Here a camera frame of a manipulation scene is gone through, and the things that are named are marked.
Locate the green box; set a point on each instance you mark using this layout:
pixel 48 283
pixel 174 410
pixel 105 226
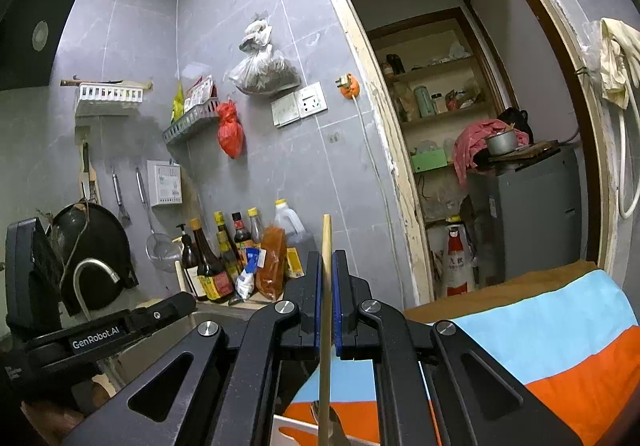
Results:
pixel 429 160

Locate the orange plug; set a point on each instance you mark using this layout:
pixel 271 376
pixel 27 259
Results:
pixel 350 88

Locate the green thermos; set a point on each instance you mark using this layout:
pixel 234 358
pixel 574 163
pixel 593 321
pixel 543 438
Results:
pixel 424 100

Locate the white wall socket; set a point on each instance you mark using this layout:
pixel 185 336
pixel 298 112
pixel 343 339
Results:
pixel 312 100

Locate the wooden chopstick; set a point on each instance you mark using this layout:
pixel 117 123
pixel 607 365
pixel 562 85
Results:
pixel 326 251

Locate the red seasoning packets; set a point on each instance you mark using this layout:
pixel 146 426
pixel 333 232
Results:
pixel 200 93

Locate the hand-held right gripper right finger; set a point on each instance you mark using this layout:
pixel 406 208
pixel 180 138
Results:
pixel 342 306

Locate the amber bottle yellow cap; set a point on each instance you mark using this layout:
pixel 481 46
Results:
pixel 222 236

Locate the pink cloth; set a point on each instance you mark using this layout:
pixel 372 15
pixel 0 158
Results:
pixel 467 145

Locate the white plastic utensil basket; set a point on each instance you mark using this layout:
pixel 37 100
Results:
pixel 287 423

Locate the white wall switch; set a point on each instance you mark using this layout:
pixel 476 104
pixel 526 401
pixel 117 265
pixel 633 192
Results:
pixel 286 109

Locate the black wok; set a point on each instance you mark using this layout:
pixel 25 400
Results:
pixel 100 236

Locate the person's left hand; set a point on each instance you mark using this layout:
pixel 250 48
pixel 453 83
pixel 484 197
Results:
pixel 47 421

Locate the cream rubber gloves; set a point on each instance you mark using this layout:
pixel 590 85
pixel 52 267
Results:
pixel 617 60

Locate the grey wall rack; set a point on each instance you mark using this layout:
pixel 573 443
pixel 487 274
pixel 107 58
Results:
pixel 190 123

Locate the striped colourful table cloth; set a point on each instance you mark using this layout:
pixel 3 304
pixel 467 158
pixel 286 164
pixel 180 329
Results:
pixel 550 326

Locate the white perforated wall box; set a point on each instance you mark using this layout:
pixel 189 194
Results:
pixel 164 183

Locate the yellow green packet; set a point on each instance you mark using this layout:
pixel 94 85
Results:
pixel 177 105

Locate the orange chili powder bag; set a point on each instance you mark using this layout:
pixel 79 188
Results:
pixel 272 266

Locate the red plastic bag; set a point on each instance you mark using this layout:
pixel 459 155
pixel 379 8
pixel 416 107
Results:
pixel 230 133

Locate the blue white packet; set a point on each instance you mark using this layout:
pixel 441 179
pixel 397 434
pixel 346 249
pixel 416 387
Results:
pixel 250 271

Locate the metal faucet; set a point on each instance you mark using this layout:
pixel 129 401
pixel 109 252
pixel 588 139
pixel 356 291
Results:
pixel 97 266

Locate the large soy sauce bottle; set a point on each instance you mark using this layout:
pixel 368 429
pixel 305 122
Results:
pixel 212 276

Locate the metal pot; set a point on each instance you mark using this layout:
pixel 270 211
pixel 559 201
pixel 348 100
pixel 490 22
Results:
pixel 500 143

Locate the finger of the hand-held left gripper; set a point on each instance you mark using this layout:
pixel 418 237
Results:
pixel 160 313

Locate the black bag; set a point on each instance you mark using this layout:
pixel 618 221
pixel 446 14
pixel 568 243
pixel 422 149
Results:
pixel 515 118

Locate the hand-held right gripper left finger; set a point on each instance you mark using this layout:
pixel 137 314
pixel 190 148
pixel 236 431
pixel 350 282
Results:
pixel 312 306

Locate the clear bag of dried goods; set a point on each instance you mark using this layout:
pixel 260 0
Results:
pixel 262 73

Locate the clear bottle yellow cap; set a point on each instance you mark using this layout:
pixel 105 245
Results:
pixel 255 226

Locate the black range hood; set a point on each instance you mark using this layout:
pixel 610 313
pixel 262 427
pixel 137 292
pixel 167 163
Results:
pixel 30 40

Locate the dark bottle red label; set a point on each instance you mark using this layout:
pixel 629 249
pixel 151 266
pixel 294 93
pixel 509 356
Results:
pixel 241 233

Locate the red white bottle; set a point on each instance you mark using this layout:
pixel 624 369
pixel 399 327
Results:
pixel 460 266

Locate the steel sink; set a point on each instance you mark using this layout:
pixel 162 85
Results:
pixel 225 315

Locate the worn wooden door frame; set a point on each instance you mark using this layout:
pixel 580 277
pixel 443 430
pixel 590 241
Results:
pixel 395 165

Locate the wooden shelf unit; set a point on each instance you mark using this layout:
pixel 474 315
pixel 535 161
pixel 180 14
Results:
pixel 450 114

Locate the dark wooden board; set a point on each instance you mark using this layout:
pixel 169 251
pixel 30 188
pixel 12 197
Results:
pixel 535 149

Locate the white wall basket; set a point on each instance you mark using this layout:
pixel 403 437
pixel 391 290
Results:
pixel 110 93

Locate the grey cabinet with pot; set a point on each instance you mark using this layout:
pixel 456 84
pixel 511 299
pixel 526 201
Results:
pixel 530 216

